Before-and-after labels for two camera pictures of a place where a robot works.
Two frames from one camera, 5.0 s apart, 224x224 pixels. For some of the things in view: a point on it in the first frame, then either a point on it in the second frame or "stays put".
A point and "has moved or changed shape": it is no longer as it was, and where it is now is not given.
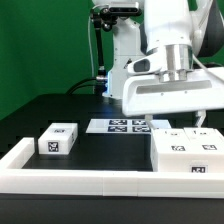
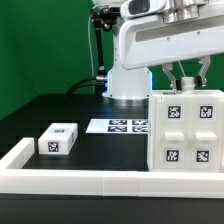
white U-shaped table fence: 14,179 stays put
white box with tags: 58,139 stays put
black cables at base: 79,85 stays put
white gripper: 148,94 to 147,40
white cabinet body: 195,150 has moved or changed shape
